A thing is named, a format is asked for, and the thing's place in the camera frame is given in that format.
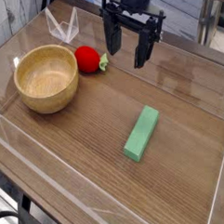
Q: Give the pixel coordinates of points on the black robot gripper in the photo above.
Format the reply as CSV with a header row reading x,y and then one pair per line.
x,y
134,15

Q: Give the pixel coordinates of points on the red plush tomato toy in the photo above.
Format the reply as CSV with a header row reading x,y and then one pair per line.
x,y
89,60

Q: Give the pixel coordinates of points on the light wooden bowl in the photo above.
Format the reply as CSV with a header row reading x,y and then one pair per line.
x,y
47,78

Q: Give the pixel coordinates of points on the green rectangular block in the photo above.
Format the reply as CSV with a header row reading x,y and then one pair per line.
x,y
141,133

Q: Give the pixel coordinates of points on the clear acrylic front barrier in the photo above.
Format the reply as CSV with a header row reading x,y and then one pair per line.
x,y
65,193

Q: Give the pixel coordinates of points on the clear acrylic corner bracket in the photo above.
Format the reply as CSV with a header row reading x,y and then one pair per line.
x,y
64,31

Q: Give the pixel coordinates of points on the metal chair frame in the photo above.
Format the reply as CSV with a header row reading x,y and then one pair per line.
x,y
208,21

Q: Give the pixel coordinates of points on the black table leg bracket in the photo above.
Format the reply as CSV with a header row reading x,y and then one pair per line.
x,y
24,210

